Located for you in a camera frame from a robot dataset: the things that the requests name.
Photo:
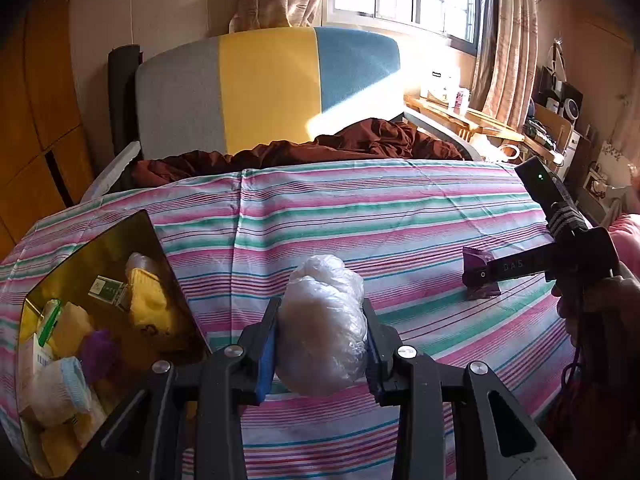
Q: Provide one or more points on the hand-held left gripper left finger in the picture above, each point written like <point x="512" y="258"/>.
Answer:
<point x="267" y="365"/>

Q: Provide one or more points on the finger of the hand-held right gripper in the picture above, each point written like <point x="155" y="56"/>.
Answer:
<point x="515" y="266"/>

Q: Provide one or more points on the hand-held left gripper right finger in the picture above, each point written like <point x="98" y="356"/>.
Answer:
<point x="377" y="375"/>

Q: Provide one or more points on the purple snack packet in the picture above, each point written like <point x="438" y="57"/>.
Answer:
<point x="100" y="355"/>
<point x="477" y="255"/>

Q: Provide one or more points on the clear plastic bag bundle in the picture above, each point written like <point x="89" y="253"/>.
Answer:
<point x="320" y="340"/>

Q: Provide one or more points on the yellow sock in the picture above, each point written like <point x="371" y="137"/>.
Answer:
<point x="145" y="305"/>

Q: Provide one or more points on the green and white small box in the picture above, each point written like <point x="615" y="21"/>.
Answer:
<point x="107" y="290"/>

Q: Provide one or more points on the gold tin box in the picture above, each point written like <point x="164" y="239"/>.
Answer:
<point x="115" y="245"/>

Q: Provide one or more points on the yellow soap block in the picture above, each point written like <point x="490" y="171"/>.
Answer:
<point x="72" y="327"/>

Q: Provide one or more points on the white and blue sock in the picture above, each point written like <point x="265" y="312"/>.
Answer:
<point x="60" y="390"/>

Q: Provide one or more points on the packet with green strip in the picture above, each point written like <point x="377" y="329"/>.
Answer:
<point x="50" y="320"/>

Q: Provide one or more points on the person's right hand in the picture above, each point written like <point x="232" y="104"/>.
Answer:
<point x="610" y="300"/>

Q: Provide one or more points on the pink garment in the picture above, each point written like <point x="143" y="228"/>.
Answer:
<point x="627" y="240"/>

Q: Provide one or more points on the white mug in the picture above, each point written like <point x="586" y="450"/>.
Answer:
<point x="510" y="152"/>

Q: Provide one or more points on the cluttered side shelf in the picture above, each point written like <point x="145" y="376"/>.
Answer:
<point x="550" y="130"/>

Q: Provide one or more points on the wooden window shelf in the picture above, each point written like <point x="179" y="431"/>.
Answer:
<point x="480" y="122"/>

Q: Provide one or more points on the white round device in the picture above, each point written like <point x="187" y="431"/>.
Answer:
<point x="571" y="105"/>

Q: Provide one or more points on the striped bedsheet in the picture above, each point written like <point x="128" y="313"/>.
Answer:
<point x="375" y="210"/>

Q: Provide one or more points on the small clear plastic bag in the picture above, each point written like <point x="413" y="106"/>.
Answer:
<point x="140" y="262"/>

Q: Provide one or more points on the pink and white carton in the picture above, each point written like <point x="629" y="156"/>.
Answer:
<point x="461" y="99"/>

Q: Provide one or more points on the brown blanket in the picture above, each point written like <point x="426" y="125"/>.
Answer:
<point x="375" y="140"/>

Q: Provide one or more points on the white box on shelf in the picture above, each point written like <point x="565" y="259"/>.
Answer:
<point x="440" y="85"/>

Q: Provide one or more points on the white foam board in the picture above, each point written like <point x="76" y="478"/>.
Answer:
<point x="112" y="170"/>

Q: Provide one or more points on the grey yellow blue headboard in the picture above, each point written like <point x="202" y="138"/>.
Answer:
<point x="265" y="85"/>

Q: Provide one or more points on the wooden wardrobe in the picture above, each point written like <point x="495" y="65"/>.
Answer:
<point x="45" y="85"/>

